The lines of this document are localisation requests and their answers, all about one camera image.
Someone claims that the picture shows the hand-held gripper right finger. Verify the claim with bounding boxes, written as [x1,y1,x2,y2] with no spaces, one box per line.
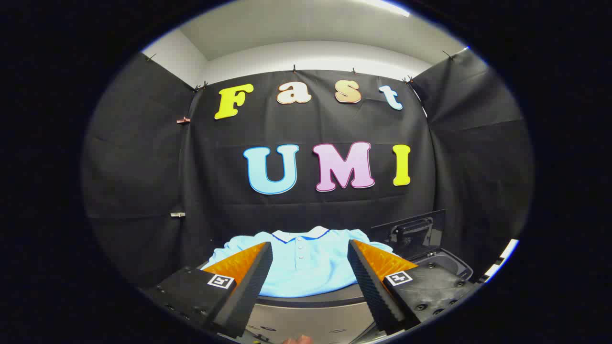
[348,239,479,335]

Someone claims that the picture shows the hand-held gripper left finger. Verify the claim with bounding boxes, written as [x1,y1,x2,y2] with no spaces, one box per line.
[143,241,274,339]

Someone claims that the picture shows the dark washing machine lid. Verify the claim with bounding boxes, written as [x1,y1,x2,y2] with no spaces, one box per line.
[371,209,446,261]

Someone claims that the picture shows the light blue polo shirt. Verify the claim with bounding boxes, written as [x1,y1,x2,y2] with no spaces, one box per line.
[202,226,395,298]

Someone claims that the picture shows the grey washing machine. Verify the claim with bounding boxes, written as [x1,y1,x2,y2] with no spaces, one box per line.
[409,248,474,282]

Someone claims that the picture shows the white board with black marks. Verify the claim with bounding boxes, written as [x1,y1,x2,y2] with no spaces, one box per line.
[483,239,519,282]

